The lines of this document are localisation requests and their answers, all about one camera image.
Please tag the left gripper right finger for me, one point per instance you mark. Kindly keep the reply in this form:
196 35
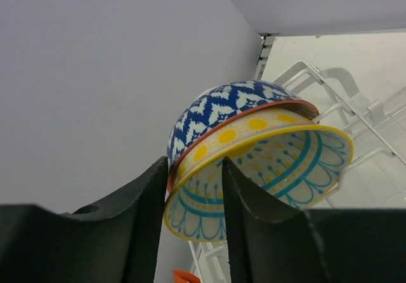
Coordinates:
270 241

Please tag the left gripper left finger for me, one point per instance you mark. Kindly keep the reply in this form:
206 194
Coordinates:
114 239

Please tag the orange plastic utensil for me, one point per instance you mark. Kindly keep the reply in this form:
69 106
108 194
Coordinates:
181 276

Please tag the blue zigzag patterned bowl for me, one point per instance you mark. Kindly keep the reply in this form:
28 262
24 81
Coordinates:
219 106

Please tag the white wire dish rack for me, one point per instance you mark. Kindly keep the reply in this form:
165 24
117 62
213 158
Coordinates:
374 117

